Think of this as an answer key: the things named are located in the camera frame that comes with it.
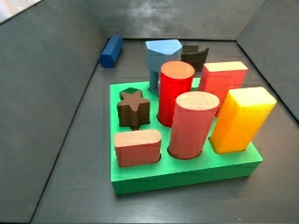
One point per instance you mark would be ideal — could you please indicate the dark blue hexagon block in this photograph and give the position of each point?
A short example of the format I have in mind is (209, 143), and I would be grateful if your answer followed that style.
(112, 51)

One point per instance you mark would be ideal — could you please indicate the brown star block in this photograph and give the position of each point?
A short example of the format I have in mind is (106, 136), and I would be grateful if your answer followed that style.
(133, 109)

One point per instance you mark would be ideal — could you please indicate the pink cylinder block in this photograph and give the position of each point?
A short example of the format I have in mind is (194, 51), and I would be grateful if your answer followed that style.
(194, 113)

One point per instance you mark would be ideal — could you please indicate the pink rounded rectangle block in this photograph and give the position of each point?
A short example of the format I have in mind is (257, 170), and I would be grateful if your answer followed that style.
(138, 147)

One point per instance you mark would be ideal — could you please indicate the red cylinder block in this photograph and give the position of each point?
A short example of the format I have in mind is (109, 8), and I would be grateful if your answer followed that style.
(176, 82)

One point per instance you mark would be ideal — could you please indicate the green shape sorter base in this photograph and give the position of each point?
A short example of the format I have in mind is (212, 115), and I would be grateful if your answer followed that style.
(173, 172)

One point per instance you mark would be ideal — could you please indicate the light blue pentagon block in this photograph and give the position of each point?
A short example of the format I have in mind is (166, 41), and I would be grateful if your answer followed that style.
(161, 51)

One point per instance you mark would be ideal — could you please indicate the red square block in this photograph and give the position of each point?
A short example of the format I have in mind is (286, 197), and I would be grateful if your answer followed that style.
(220, 77)

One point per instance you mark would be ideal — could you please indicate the yellow rectangular block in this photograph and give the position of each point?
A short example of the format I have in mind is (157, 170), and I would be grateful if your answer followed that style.
(245, 111)

